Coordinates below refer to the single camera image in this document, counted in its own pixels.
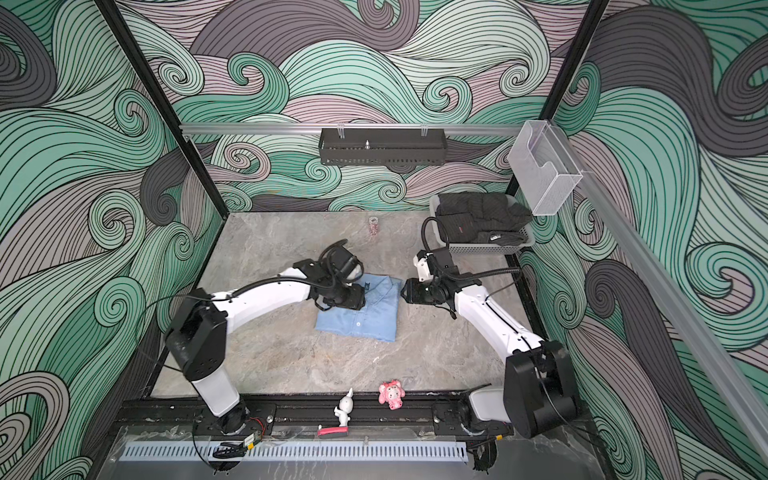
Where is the pink pig toy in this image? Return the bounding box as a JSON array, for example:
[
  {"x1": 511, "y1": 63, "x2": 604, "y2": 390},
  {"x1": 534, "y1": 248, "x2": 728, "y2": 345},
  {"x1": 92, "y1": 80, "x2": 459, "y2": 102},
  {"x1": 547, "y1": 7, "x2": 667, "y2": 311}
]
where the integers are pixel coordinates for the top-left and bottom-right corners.
[{"x1": 378, "y1": 380, "x2": 406, "y2": 410}]

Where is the black corner frame post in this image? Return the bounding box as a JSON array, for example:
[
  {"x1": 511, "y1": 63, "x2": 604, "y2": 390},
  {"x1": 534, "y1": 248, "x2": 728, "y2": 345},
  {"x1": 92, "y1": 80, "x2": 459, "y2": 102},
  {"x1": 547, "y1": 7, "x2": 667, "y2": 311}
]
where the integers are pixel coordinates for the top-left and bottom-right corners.
[{"x1": 94, "y1": 0, "x2": 229, "y2": 220}]

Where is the clear plastic wall bin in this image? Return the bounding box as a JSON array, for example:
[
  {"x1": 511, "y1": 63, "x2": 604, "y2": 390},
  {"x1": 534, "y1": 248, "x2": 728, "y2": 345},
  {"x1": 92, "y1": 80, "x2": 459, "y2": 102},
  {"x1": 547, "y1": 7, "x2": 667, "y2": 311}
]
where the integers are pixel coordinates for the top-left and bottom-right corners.
[{"x1": 507, "y1": 120, "x2": 583, "y2": 216}]

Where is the dark grey folded shirt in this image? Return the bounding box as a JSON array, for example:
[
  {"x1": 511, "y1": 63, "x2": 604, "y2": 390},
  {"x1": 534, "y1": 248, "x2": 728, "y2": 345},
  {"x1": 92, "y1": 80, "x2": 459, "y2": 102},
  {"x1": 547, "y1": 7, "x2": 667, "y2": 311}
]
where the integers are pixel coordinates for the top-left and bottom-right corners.
[{"x1": 434, "y1": 191, "x2": 534, "y2": 246}]

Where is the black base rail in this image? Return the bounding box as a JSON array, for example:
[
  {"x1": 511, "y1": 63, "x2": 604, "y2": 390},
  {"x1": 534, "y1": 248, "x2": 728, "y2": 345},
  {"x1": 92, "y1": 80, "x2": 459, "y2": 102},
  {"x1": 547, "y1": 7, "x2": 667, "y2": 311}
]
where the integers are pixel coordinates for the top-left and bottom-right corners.
[{"x1": 113, "y1": 389, "x2": 592, "y2": 442}]

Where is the small pink patterned cup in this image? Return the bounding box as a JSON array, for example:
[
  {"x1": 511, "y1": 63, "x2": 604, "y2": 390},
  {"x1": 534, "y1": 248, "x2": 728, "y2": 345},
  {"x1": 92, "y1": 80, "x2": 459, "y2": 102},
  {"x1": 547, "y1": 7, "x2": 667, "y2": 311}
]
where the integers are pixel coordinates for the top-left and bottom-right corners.
[{"x1": 368, "y1": 217, "x2": 379, "y2": 236}]

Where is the pink flat stick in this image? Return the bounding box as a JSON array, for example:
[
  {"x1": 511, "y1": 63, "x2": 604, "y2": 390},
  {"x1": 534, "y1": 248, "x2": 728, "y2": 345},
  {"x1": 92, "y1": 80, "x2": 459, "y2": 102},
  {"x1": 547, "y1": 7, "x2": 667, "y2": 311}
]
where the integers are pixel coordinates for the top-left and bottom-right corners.
[{"x1": 317, "y1": 426, "x2": 348, "y2": 439}]

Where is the white figurine toy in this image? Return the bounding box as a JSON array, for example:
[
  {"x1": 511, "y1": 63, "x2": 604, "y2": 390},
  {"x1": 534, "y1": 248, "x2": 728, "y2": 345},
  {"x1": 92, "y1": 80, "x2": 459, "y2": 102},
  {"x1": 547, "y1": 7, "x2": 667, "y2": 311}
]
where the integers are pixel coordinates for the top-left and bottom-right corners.
[{"x1": 334, "y1": 388, "x2": 354, "y2": 428}]

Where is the aluminium back rail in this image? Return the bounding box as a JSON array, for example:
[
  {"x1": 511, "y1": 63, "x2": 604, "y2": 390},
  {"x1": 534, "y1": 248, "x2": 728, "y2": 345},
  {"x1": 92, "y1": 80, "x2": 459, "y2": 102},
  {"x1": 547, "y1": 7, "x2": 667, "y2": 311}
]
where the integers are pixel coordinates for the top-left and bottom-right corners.
[{"x1": 179, "y1": 122, "x2": 522, "y2": 137}]

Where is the black right corner post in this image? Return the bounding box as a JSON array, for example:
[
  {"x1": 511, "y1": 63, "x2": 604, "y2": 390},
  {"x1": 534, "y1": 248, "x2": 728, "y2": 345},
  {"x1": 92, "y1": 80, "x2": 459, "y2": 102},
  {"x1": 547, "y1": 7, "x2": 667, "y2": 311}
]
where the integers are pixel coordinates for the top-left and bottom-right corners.
[{"x1": 505, "y1": 0, "x2": 612, "y2": 199}]

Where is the aluminium right rail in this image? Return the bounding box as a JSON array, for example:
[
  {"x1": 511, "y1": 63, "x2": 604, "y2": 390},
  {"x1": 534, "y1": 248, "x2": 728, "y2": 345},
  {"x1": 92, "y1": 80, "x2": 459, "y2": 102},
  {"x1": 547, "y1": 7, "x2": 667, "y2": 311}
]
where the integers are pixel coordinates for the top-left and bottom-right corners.
[{"x1": 549, "y1": 124, "x2": 767, "y2": 460}]

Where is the white plastic laundry basket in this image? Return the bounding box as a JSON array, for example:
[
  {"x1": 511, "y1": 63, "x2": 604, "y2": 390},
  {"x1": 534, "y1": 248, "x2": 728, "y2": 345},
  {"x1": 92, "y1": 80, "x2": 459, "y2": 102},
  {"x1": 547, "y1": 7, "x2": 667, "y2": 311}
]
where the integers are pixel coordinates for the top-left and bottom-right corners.
[{"x1": 428, "y1": 193, "x2": 536, "y2": 256}]

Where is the white slotted cable duct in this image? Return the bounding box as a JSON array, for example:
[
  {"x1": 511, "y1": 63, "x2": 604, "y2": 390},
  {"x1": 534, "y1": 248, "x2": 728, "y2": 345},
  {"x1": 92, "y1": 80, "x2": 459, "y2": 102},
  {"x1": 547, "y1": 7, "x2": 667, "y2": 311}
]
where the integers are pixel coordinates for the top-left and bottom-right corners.
[{"x1": 118, "y1": 440, "x2": 469, "y2": 463}]

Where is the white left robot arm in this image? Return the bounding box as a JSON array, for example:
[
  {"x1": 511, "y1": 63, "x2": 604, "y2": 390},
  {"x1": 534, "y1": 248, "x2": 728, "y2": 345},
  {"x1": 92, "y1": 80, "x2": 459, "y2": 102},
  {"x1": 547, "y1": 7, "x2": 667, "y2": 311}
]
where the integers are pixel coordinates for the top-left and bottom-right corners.
[{"x1": 165, "y1": 240, "x2": 365, "y2": 435}]

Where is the black perforated wall tray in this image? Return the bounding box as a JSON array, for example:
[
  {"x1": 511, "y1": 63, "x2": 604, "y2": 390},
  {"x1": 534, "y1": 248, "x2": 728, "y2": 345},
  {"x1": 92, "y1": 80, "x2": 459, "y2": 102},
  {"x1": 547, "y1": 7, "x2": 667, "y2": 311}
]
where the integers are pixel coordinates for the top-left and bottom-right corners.
[{"x1": 318, "y1": 129, "x2": 448, "y2": 167}]

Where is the aluminium rail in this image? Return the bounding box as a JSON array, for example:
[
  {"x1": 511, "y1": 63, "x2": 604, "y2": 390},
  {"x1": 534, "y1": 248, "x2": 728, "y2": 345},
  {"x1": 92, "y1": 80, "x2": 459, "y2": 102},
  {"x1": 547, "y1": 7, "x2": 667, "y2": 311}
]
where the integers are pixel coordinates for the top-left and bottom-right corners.
[
  {"x1": 549, "y1": 124, "x2": 767, "y2": 460},
  {"x1": 179, "y1": 122, "x2": 522, "y2": 137}
]

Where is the light blue long sleeve shirt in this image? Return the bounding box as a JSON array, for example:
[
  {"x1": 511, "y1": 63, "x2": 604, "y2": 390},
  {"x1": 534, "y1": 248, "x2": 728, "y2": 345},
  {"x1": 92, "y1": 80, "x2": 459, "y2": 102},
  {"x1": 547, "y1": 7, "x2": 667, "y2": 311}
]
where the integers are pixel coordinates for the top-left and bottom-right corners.
[{"x1": 315, "y1": 274, "x2": 402, "y2": 343}]

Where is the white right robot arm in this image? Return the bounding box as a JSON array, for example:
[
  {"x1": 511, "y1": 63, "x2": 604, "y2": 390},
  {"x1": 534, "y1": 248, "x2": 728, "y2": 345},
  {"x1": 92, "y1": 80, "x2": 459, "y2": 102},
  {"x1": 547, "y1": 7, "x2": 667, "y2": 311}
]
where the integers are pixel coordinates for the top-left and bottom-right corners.
[{"x1": 401, "y1": 216, "x2": 580, "y2": 438}]

